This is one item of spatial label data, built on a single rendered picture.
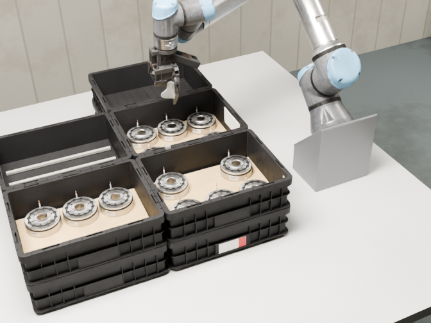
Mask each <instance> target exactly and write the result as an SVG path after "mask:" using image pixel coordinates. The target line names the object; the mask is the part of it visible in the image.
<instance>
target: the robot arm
mask: <svg viewBox="0 0 431 323"><path fill-rule="evenodd" d="M248 1H249V0H186V1H180V2H177V0H154V1H153V12H152V17H153V41H154V45H153V46H149V60H148V73H150V75H151V78H152V79H153V81H154V82H155V83H154V86H156V87H166V90H164V91H163V92H162V93H161V97H162V98H164V99H173V104H176V102H177V100H178V96H179V93H180V79H179V75H180V73H179V68H178V65H177V64H178V63H180V64H183V65H187V66H189V67H194V68H196V69H198V67H199V66H200V64H201V63H200V61H199V60H198V58H197V57H196V56H194V55H191V54H188V53H184V52H181V51H178V50H177V49H178V46H177V45H178V42H179V43H182V44H183V43H187V42H188V41H190V40H191V39H192V38H193V36H194V35H196V34H197V33H199V32H200V31H202V30H204V29H205V28H207V27H209V26H210V25H211V24H213V23H215V22H216V21H218V20H219V19H221V18H223V17H224V16H225V15H227V14H229V13H230V12H232V11H234V10H235V9H237V8H238V7H240V6H241V5H243V4H244V3H246V2H248ZM292 3H293V5H294V7H295V9H296V12H297V14H298V17H299V18H300V21H301V23H302V26H303V28H304V30H305V33H306V35H307V37H308V40H309V42H310V44H311V46H312V49H313V51H314V53H313V55H312V61H313V63H311V64H309V65H307V66H305V67H304V68H302V69H301V70H300V71H299V73H298V81H299V86H300V87H301V91H302V93H303V96H304V98H305V102H306V104H307V108H308V110H309V113H310V132H311V134H314V133H316V132H318V131H319V130H321V129H325V128H329V127H332V126H336V125H339V124H343V123H345V122H349V121H352V120H354V119H353V116H352V115H350V113H349V111H348V110H347V109H346V107H345V106H344V105H343V103H342V101H341V97H340V95H339V92H340V91H342V90H344V89H345V88H348V87H350V86H351V85H352V84H353V83H354V82H356V80H357V79H358V78H359V76H360V72H361V63H360V59H359V57H358V56H357V54H356V53H355V52H354V51H351V49H348V48H347V47H346V45H345V43H344V42H340V41H338V39H337V36H336V34H335V31H334V29H333V27H332V25H331V23H330V20H329V18H328V16H327V14H326V11H325V8H324V6H323V4H322V2H321V0H292ZM149 65H150V66H149Z"/></svg>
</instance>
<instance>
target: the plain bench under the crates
mask: <svg viewBox="0 0 431 323"><path fill-rule="evenodd" d="M198 69H199V70H200V71H201V73H202V74H203V75H204V76H205V77H206V78H207V79H208V80H209V82H210V83H211V84H212V88H215V89H216V90H217V91H218V92H219V93H220V94H221V95H222V96H223V97H224V98H225V100H226V101H227V102H228V103H229V104H230V106H231V107H232V108H233V109H234V110H235V111H236V112H237V113H238V114H239V116H240V117H241V118H242V119H243V120H244V121H245V123H246V124H247V125H248V129H252V130H253V131H254V133H255V134H256V135H257V136H258V137H259V139H261V141H263V143H264V144H265V145H266V146H267V147H268V148H269V150H270V151H271V152H272V153H273V154H274V155H275V156H276V157H277V158H278V160H279V161H280V162H281V163H282V164H283V166H284V167H285V168H286V169H287V170H288V171H289V172H290V173H291V174H292V184H291V185H290V186H288V189H289V190H290V194H289V195H288V196H287V199H288V201H289V202H290V204H291V209H290V212H289V213H288V214H287V215H286V216H287V218H288V222H286V223H285V226H286V227H287V229H288V233H287V234H285V235H282V236H278V237H276V238H272V239H269V240H266V241H263V242H260V243H257V244H253V245H250V246H247V247H244V248H242V249H238V250H236V251H232V252H229V253H226V254H222V255H220V256H216V257H213V258H210V259H207V260H204V261H201V262H198V263H194V264H192V265H188V266H186V267H182V268H180V269H172V268H170V266H169V265H168V266H169V270H168V271H167V272H166V273H164V274H161V275H158V276H155V277H151V278H148V279H145V280H142V281H139V282H136V283H132V284H130V285H126V286H123V287H120V288H117V289H115V290H111V291H108V292H105V293H102V294H99V295H95V296H92V297H89V298H86V299H83V300H80V301H77V302H73V303H70V304H67V305H65V306H61V307H59V308H55V309H52V310H49V311H45V312H43V313H35V312H34V310H33V306H32V303H31V298H30V293H29V292H28V291H27V288H26V284H25V281H24V276H23V273H22V269H21V264H20V262H19V260H18V257H17V253H16V250H15V245H14V242H13V236H12V232H11V229H10V224H9V221H8V216H7V213H6V208H5V205H4V201H3V195H2V191H1V187H0V323H413V322H415V321H417V320H419V319H422V318H424V317H427V316H429V315H431V189H429V188H428V187H427V186H426V185H424V184H423V183H422V182H421V181H420V180H418V179H417V178H416V177H415V176H413V175H412V174H411V173H410V172H409V171H408V170H406V169H405V168H404V167H402V166H401V165H400V164H399V163H398V162H397V161H395V160H394V159H393V158H391V157H390V156H389V155H388V154H387V153H386V152H384V151H383V150H382V149H381V148H379V146H377V145H376V144H375V143H373V146H372V151H371V159H370V163H369V171H368V175H367V176H364V177H361V178H358V179H354V180H351V181H348V182H345V183H342V184H340V185H336V186H333V187H330V188H327V189H324V190H320V191H318V192H315V191H314V190H313V189H312V188H311V187H310V186H309V185H308V184H307V183H306V182H305V181H304V180H303V178H302V177H301V176H300V175H299V174H298V173H297V172H296V171H295V170H294V169H293V168H292V165H293V156H294V144H295V143H297V142H299V141H301V140H303V139H304V138H307V137H309V136H310V135H311V132H310V113H309V110H308V108H307V104H306V102H305V98H304V96H303V93H302V91H301V87H300V86H299V81H298V80H297V79H296V78H295V77H294V76H293V75H291V74H290V73H289V72H287V71H286V70H285V69H284V68H283V67H282V66H281V65H279V64H278V63H277V62H275V61H274V60H273V59H272V58H271V57H270V56H268V55H267V54H266V53H265V52H263V51H260V52H257V53H251V54H247V55H243V56H238V57H235V58H230V59H227V60H221V61H218V62H213V63H208V64H205V65H200V66H199V67H198ZM92 98H93V94H92V91H90V92H85V93H81V94H76V95H71V96H68V97H63V98H59V99H55V100H51V101H46V102H43V103H38V104H32V105H29V106H25V107H21V108H16V109H12V110H8V111H5V112H0V136H3V135H7V134H11V133H16V132H20V131H24V130H28V129H33V128H38V127H41V126H47V125H50V124H55V123H59V122H63V121H67V120H72V119H77V118H80V117H86V116H89V115H94V114H95V112H96V111H95V109H94V108H93V105H92ZM166 263H167V261H166ZM167 264H168V263H167Z"/></svg>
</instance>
